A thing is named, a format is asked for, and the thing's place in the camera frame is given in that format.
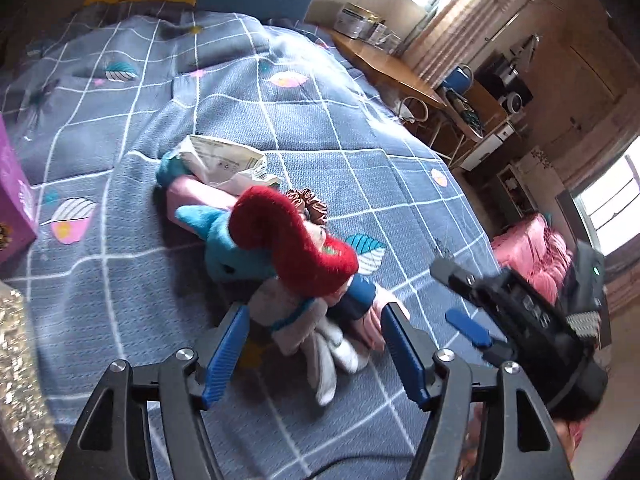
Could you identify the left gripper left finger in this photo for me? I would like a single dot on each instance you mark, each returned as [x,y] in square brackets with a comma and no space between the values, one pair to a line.
[191,381]

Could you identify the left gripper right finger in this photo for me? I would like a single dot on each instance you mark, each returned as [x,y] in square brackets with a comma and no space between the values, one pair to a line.
[440,384]

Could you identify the gold ornate tissue box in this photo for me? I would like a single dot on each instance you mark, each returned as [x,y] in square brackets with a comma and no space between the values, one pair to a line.
[30,446]

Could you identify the wooden side desk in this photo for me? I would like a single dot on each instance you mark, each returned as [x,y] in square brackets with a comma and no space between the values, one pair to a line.
[382,68]

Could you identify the white plastic wrapped packet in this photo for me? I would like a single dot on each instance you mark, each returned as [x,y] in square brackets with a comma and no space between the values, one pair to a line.
[229,166]

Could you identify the silver box on desk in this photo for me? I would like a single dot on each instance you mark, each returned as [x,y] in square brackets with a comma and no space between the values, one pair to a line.
[355,22]

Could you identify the brown satin scrunchie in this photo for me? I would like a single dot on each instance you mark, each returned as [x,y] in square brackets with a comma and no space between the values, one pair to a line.
[309,205]

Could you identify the blue plush toy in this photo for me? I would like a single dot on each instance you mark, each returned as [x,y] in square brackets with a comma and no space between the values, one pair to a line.
[205,212]

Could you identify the pink bedding pile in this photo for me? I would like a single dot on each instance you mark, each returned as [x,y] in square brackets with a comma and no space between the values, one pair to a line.
[537,252]

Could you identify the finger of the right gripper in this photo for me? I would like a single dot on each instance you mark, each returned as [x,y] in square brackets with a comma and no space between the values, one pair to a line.
[478,335]

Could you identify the purple cardboard gift box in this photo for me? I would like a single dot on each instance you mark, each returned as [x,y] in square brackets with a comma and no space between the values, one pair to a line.
[17,202]

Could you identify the grey checked bed quilt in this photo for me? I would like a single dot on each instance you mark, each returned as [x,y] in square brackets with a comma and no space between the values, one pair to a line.
[94,106]

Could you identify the red knitted sock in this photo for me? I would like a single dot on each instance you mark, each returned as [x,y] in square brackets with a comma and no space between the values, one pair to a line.
[263,218]

